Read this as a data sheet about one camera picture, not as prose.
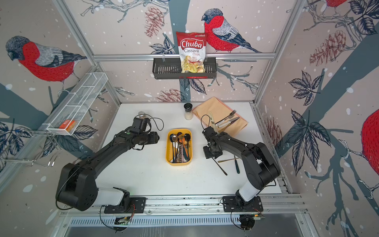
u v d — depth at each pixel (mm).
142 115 1007
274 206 758
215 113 1148
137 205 733
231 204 728
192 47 816
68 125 641
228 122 1070
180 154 899
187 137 978
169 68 947
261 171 450
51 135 601
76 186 411
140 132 677
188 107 1035
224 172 845
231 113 1138
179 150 919
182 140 951
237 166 864
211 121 1076
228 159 893
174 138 952
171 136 976
